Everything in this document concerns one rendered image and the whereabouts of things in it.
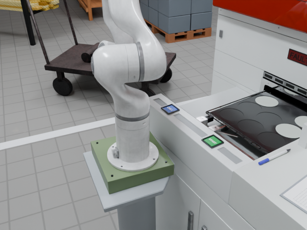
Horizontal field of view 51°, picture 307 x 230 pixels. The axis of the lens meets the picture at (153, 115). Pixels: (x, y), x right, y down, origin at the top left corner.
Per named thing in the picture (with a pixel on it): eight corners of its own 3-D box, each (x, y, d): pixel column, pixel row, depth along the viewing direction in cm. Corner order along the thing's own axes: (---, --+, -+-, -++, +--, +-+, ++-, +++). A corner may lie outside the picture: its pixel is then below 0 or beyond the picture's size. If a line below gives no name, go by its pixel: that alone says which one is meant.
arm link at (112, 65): (153, 119, 107) (155, 49, 95) (97, 125, 103) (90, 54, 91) (145, 101, 117) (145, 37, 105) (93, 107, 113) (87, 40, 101)
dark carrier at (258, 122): (265, 92, 156) (265, 91, 156) (331, 126, 131) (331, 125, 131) (209, 113, 141) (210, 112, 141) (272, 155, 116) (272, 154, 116)
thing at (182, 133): (161, 119, 151) (161, 92, 143) (248, 192, 111) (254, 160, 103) (143, 125, 147) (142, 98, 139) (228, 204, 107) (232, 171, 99)
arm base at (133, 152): (114, 177, 110) (112, 132, 100) (102, 145, 125) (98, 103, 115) (166, 164, 116) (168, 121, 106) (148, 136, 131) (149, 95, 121)
